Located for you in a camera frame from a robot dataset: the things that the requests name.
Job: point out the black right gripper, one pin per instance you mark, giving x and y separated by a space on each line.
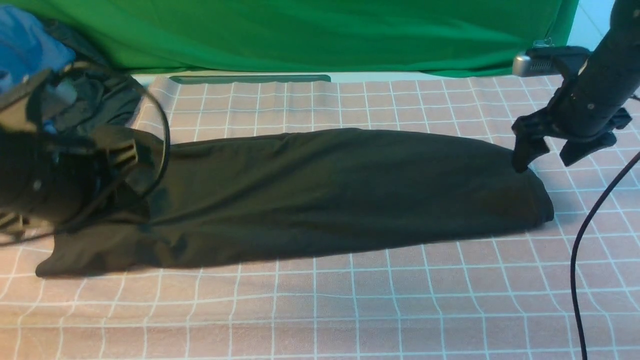
585 120

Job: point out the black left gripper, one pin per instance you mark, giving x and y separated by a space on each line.
75 184

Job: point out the dark gray long-sleeved shirt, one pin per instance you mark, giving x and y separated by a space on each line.
300 195

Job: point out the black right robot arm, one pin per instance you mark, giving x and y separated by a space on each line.
615 62

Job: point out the dark gray crumpled garment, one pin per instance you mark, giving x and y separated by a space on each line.
101 99

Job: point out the metal binder clip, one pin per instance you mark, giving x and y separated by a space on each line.
543 43

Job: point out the blue crumpled garment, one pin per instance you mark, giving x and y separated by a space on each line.
26 48

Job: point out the green backdrop cloth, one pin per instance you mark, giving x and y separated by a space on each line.
451 38

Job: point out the pink checkered tablecloth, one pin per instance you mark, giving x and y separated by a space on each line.
490 299

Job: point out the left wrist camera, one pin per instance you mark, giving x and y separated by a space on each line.
27 106

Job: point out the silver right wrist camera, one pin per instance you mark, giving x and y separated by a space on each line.
550 61

